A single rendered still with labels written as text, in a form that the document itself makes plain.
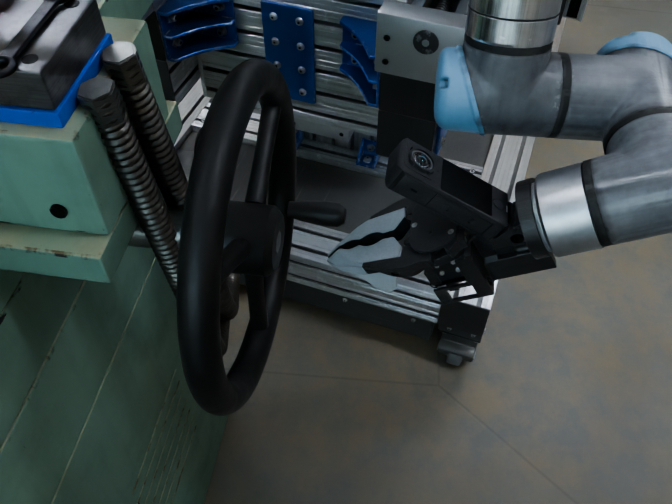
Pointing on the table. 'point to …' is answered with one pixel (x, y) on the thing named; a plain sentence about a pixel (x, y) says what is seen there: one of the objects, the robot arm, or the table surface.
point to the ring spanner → (26, 36)
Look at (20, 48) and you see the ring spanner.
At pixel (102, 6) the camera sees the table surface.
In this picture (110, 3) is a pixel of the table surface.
